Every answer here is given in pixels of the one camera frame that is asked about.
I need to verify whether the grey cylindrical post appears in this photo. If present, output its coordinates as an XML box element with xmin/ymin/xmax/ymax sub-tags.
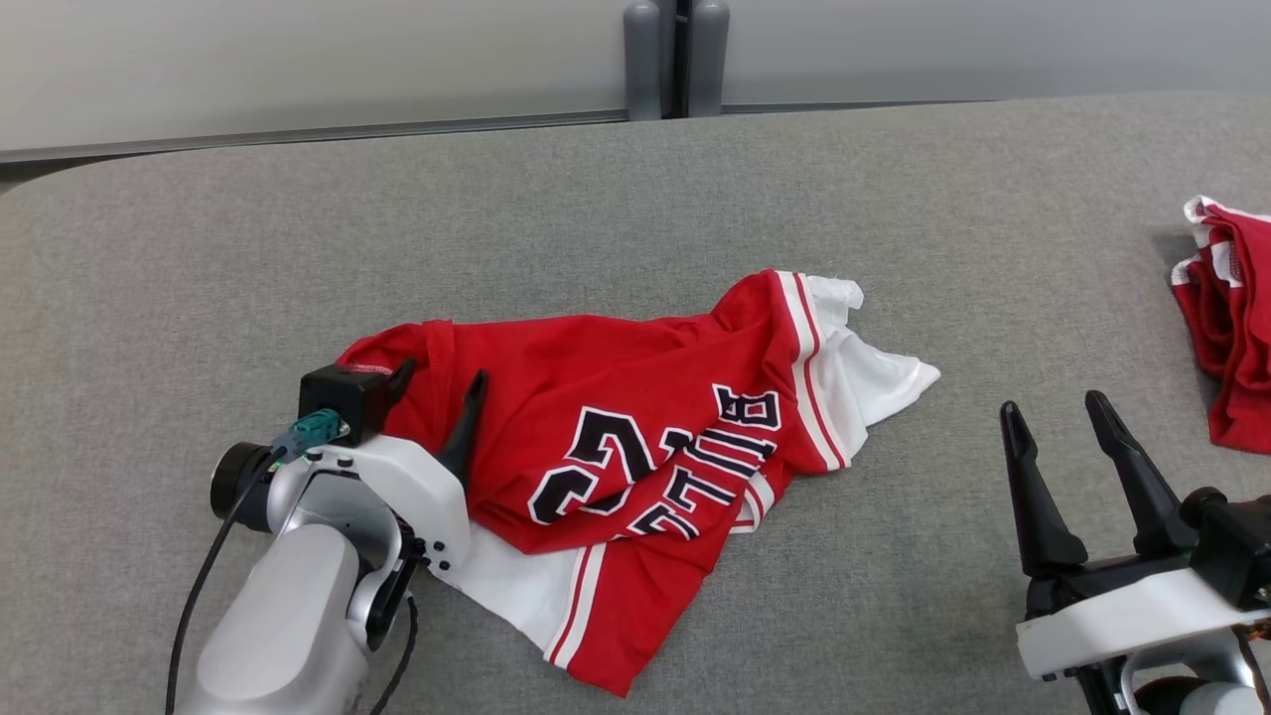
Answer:
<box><xmin>624</xmin><ymin>0</ymin><xmax>664</xmax><ymax>122</ymax></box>
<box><xmin>688</xmin><ymin>0</ymin><xmax>731</xmax><ymax>118</ymax></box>

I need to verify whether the pile of red jerseys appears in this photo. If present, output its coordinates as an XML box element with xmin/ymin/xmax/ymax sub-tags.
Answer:
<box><xmin>1170</xmin><ymin>195</ymin><xmax>1271</xmax><ymax>456</ymax></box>

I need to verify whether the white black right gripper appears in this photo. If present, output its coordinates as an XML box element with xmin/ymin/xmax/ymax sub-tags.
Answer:
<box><xmin>1000</xmin><ymin>390</ymin><xmax>1271</xmax><ymax>682</ymax></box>

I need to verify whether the grey wall baseboard strip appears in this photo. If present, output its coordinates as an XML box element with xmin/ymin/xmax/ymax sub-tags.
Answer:
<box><xmin>0</xmin><ymin>107</ymin><xmax>629</xmax><ymax>165</ymax></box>

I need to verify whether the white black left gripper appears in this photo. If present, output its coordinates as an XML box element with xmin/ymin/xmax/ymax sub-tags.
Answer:
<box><xmin>298</xmin><ymin>357</ymin><xmax>490</xmax><ymax>580</ymax></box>

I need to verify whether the teal left camera connector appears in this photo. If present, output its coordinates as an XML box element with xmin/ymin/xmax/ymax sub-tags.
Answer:
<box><xmin>268</xmin><ymin>409</ymin><xmax>351</xmax><ymax>466</ymax></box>

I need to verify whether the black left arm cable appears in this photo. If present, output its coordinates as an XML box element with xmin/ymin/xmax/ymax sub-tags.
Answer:
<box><xmin>369</xmin><ymin>594</ymin><xmax>420</xmax><ymax>715</ymax></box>

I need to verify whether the black left camera cable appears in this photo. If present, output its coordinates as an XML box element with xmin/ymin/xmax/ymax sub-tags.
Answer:
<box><xmin>164</xmin><ymin>452</ymin><xmax>289</xmax><ymax>715</ymax></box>

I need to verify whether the red white basketball jersey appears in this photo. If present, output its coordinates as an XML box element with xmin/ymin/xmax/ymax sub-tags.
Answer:
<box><xmin>336</xmin><ymin>268</ymin><xmax>942</xmax><ymax>698</ymax></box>

